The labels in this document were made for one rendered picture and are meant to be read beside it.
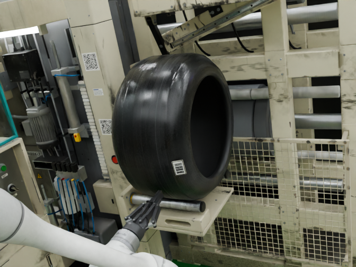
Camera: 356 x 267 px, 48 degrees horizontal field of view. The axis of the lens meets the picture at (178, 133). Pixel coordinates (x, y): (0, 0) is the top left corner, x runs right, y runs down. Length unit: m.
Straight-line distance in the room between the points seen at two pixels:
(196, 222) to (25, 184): 0.76
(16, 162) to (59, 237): 0.84
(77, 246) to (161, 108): 0.57
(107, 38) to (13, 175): 0.69
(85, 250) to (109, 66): 0.88
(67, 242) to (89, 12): 0.94
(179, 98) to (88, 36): 0.50
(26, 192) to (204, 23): 1.08
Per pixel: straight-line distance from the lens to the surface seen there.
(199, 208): 1.65
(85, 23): 1.70
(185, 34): 1.92
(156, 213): 1.44
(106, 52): 1.71
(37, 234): 1.00
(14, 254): 1.85
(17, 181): 1.86
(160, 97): 1.42
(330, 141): 1.89
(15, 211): 0.92
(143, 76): 1.52
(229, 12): 1.82
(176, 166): 1.43
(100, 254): 1.09
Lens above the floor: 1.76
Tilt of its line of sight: 21 degrees down
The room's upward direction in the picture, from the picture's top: 11 degrees counter-clockwise
